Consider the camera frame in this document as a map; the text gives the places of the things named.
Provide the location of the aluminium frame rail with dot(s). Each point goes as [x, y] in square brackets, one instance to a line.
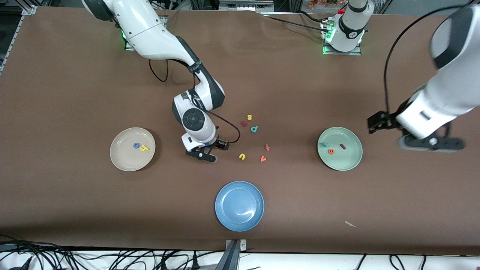
[460, 17]
[28, 9]

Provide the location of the grey metal device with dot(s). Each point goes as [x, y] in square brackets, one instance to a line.
[245, 5]

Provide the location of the orange leaf decoration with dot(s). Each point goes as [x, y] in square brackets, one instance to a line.
[318, 3]

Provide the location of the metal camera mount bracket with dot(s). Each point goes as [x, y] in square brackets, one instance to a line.
[232, 255]

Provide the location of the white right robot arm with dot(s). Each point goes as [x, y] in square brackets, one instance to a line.
[146, 30]

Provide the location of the brown table cover sheet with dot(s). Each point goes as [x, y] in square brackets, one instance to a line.
[75, 206]

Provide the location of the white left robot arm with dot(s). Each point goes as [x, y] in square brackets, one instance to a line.
[446, 97]

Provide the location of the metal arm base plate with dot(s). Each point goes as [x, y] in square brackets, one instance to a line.
[127, 47]
[337, 53]

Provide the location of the beige brown plate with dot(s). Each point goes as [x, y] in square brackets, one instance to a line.
[127, 159]

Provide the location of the blue plate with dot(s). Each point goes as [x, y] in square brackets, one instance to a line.
[239, 206]

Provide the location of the white paper scrap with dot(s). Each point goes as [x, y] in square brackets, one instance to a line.
[350, 224]

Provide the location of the light green plate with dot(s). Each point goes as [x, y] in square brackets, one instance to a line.
[345, 161]

